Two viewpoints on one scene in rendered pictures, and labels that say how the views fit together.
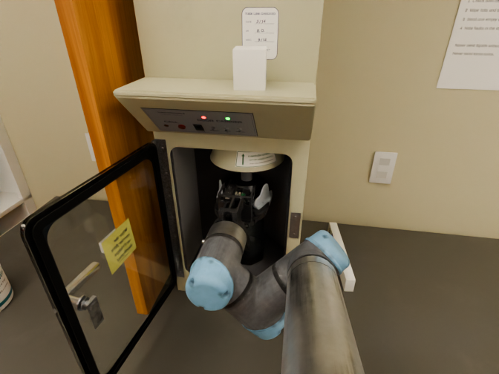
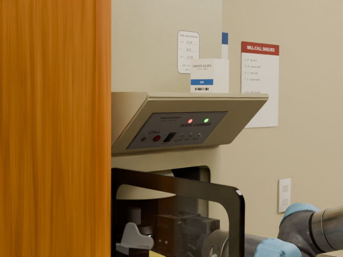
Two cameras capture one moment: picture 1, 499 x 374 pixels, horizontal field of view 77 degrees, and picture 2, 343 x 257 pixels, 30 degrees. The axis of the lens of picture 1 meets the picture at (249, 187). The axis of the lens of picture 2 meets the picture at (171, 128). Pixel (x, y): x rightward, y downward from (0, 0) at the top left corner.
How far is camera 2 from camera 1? 1.01 m
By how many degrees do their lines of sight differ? 60
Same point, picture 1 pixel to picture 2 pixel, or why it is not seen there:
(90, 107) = (104, 118)
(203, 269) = (280, 242)
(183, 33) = (136, 48)
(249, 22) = (182, 42)
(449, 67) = not seen: hidden behind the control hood
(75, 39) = (106, 43)
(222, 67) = (163, 80)
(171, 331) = not seen: outside the picture
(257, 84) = (225, 87)
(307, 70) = not seen: hidden behind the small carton
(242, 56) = (218, 64)
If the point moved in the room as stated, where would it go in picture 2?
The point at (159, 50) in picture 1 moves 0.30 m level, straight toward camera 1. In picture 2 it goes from (115, 63) to (297, 61)
